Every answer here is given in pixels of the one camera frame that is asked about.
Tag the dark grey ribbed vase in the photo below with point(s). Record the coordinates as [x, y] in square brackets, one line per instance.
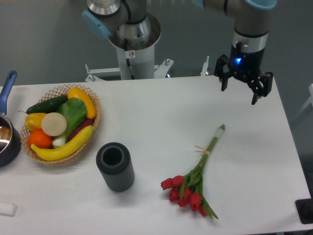
[115, 165]

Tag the white chair frame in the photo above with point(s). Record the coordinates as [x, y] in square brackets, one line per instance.
[306, 108]

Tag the orange fruit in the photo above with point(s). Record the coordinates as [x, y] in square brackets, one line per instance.
[40, 139]

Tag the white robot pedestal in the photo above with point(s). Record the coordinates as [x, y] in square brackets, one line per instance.
[135, 48]

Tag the black device at edge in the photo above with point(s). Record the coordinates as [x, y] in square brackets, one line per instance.
[305, 210]

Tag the yellow bell pepper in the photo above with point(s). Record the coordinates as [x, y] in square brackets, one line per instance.
[33, 121]

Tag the purple eggplant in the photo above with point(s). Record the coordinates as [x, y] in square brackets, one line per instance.
[84, 124]

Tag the long yellow squash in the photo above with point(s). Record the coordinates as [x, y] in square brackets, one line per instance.
[66, 150]

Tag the blue handled saucepan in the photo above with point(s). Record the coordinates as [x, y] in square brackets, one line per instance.
[10, 141]

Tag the beige round disc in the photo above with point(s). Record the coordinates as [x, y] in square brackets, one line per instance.
[54, 124]

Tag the woven wicker basket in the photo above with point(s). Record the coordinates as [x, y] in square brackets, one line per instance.
[59, 91]

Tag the white onion bulb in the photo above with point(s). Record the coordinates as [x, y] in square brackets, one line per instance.
[59, 141]

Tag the red tulip bouquet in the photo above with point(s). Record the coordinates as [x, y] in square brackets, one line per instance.
[187, 190]

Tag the green cucumber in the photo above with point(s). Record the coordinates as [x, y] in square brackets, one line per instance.
[47, 106]

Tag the short yellow squash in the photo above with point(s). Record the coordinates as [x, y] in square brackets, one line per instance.
[82, 95]

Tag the white cylinder object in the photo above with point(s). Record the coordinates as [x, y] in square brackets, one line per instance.
[8, 209]

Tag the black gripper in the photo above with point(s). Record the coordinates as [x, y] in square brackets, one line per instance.
[245, 66]

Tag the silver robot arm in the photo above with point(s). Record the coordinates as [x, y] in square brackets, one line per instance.
[251, 17]

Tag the green lettuce leaf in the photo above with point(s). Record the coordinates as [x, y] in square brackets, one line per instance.
[74, 110]

